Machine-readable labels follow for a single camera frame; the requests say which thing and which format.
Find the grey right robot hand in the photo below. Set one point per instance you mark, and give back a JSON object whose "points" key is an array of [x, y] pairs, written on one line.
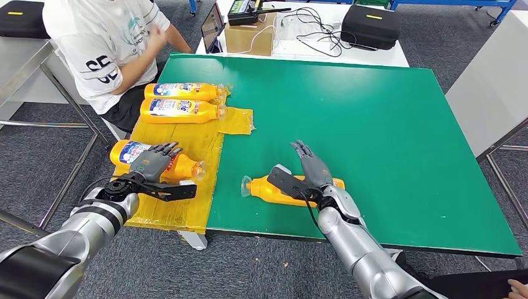
{"points": [[315, 173]]}

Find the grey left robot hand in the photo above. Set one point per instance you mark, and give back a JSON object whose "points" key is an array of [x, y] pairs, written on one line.
{"points": [[148, 167]]}

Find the orange detergent bottle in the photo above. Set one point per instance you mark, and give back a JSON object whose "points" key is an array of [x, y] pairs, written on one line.
{"points": [[260, 192], [206, 94], [165, 118], [185, 167]]}

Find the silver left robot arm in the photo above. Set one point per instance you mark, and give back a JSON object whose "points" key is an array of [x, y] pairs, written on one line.
{"points": [[82, 231]]}

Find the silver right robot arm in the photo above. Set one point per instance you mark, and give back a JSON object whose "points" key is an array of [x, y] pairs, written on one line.
{"points": [[354, 247]]}

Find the yellow taped mat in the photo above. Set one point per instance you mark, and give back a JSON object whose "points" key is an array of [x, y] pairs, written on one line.
{"points": [[181, 214]]}

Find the white table foot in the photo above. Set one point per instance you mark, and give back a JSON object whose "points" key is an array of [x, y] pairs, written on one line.
{"points": [[194, 242]]}

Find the white table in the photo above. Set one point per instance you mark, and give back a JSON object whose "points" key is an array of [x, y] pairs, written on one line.
{"points": [[375, 58]]}

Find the clear plastic box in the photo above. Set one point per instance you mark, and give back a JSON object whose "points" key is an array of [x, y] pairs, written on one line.
{"points": [[288, 29]]}

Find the brown cardboard box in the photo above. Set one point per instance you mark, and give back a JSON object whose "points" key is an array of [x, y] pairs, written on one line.
{"points": [[249, 41]]}

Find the black tablet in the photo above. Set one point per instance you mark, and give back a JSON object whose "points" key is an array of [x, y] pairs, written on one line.
{"points": [[211, 27]]}

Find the black case with yellow tag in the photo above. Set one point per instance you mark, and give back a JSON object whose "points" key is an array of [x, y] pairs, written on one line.
{"points": [[24, 22], [370, 29]]}

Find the blue metal leg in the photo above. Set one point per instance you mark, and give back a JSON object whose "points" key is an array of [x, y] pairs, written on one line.
{"points": [[192, 6]]}

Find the black remote controller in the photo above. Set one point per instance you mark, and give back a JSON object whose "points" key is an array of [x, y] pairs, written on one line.
{"points": [[241, 17]]}

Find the pale grey table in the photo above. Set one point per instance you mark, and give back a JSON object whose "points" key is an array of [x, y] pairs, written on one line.
{"points": [[491, 86]]}

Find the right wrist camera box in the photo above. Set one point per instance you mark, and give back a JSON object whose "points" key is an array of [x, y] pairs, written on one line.
{"points": [[288, 183]]}

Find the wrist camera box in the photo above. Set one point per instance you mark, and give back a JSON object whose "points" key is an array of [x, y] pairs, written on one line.
{"points": [[288, 183], [173, 192]]}

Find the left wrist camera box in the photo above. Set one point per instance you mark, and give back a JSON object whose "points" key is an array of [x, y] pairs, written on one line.
{"points": [[173, 192]]}

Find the steel frame table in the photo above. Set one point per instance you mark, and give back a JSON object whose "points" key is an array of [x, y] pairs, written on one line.
{"points": [[20, 57]]}

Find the blue metal frame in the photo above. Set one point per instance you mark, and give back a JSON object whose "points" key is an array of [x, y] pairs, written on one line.
{"points": [[507, 9]]}

